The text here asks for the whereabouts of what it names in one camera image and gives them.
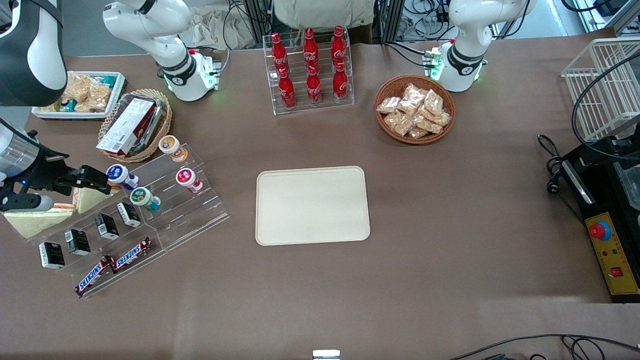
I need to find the red white cookie box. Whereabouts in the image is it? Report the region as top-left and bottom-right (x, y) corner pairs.
(96, 96), (157, 156)

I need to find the clear acrylic bottle rack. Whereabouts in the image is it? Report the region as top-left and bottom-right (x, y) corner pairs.
(263, 32), (356, 117)

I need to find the small black carton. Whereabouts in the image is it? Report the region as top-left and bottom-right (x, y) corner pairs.
(116, 201), (142, 228)
(64, 228), (92, 257)
(39, 241), (66, 270)
(94, 212), (120, 240)

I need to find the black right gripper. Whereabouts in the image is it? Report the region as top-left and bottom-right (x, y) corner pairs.
(21, 131), (112, 196)

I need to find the clear acrylic tiered stand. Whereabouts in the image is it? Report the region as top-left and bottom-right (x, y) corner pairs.
(29, 143), (230, 300)

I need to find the triangle sandwich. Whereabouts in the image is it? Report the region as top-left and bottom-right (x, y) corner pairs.
(2, 202), (76, 239)
(72, 185), (122, 215)

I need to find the black coiled cable with plug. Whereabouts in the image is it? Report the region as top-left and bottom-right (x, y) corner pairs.
(537, 133), (568, 196)

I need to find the green lid yogurt cup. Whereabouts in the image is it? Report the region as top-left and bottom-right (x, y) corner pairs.
(129, 186), (162, 213)

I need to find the white plastic bin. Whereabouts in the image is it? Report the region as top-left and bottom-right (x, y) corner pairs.
(31, 71), (128, 122)

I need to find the crumpled beige cloth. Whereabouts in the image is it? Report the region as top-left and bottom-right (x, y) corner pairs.
(189, 4), (257, 51)

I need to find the blue lid yogurt cup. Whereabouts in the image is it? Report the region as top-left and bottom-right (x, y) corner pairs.
(106, 163), (140, 191)

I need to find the light woven wicker basket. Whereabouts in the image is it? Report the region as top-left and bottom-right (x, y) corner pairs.
(98, 88), (174, 164)

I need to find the white wire basket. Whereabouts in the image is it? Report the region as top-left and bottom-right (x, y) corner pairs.
(560, 37), (640, 144)

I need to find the red lid yogurt cup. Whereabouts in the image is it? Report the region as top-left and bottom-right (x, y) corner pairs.
(175, 167), (204, 195)

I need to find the black looped cable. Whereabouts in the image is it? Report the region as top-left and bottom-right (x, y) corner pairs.
(571, 50), (640, 162)

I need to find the person in beige clothing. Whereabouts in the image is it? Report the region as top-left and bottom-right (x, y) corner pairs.
(273, 0), (376, 45)

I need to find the round brown wicker basket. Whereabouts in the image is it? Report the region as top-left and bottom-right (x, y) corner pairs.
(374, 74), (456, 146)

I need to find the aluminium frame post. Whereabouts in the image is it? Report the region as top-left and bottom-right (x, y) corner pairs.
(379, 0), (406, 44)
(242, 0), (274, 46)

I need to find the red cola bottle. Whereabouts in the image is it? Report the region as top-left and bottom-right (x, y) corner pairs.
(333, 62), (349, 102)
(303, 28), (320, 68)
(270, 32), (289, 72)
(331, 26), (347, 65)
(306, 65), (323, 105)
(278, 67), (296, 109)

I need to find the cream rectangular tray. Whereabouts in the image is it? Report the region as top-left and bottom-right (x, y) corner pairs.
(255, 166), (371, 247)

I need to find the black cable on table edge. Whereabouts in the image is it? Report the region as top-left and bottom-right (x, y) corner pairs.
(448, 333), (640, 360)

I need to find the black yellow control box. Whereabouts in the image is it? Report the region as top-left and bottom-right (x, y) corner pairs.
(559, 136), (640, 304)

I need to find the orange lid yogurt cup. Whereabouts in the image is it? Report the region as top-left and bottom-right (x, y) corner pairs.
(158, 135), (189, 163)

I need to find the snickers chocolate bar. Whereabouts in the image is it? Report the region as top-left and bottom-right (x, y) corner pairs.
(110, 237), (153, 274)
(74, 256), (115, 297)

